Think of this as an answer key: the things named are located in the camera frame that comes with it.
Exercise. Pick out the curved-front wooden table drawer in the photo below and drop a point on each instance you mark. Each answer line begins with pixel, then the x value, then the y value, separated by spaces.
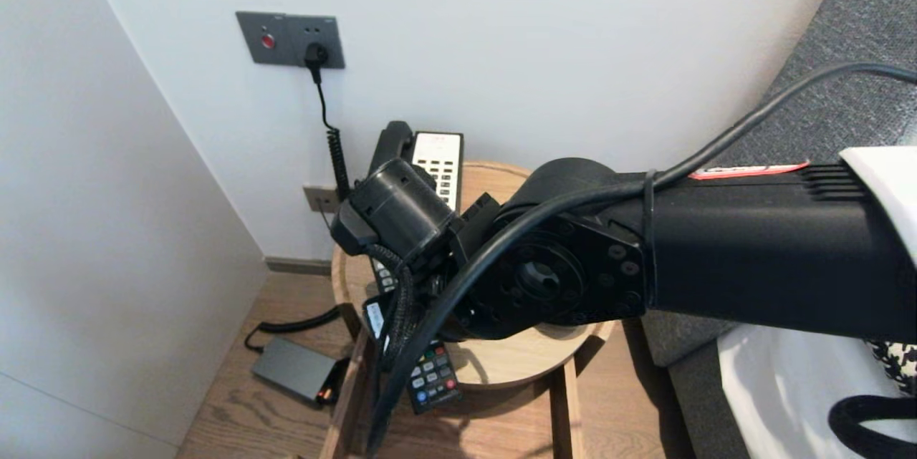
pixel 501 430

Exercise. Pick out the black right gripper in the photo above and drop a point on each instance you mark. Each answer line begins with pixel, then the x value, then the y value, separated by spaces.
pixel 376 317

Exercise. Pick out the grey wall socket panel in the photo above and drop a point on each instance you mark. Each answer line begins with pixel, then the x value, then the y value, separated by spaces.
pixel 283 33

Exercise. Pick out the black white houndstooth pillow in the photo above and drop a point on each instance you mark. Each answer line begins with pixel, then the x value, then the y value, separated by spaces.
pixel 895 366

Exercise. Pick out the grey power adapter brick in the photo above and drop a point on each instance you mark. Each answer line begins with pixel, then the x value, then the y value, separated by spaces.
pixel 294 369

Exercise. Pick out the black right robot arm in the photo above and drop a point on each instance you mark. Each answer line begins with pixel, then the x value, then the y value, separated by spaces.
pixel 716 251

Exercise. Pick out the white bed sheet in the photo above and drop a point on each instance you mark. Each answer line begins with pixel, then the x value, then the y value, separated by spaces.
pixel 781 380

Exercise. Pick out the round wooden side table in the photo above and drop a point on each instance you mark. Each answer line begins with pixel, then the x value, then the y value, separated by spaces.
pixel 516 359

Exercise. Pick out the black telephone handset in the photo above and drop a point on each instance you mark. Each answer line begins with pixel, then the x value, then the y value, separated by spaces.
pixel 390 140

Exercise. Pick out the thin black telephone line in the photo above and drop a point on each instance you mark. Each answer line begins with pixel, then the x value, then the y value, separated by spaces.
pixel 327 219

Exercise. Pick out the brown wall baseboard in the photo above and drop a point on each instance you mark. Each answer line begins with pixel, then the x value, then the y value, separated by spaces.
pixel 286 267

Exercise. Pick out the black and white telephone base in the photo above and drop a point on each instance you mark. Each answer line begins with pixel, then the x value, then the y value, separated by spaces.
pixel 440 158

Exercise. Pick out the beige wall jack plate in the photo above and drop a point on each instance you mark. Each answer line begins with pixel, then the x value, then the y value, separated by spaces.
pixel 320 200

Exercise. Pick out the grey fabric bed headboard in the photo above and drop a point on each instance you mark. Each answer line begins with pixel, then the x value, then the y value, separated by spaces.
pixel 845 36

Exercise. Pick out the black remote control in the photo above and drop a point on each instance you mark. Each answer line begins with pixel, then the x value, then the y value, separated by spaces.
pixel 433 377

